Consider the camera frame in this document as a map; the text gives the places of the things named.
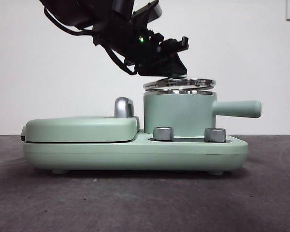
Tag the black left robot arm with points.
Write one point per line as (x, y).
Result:
(111, 29)

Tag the mint green breakfast machine base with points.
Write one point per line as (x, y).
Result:
(135, 157)

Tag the glass lid with green knob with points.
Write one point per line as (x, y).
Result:
(198, 83)

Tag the mint green steamer pot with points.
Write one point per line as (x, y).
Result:
(181, 113)

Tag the silver control knob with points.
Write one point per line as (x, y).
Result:
(215, 134)
(163, 133)

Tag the mint green griddle cover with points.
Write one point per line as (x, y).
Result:
(75, 129)

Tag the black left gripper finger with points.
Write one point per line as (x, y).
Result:
(154, 73)
(176, 62)

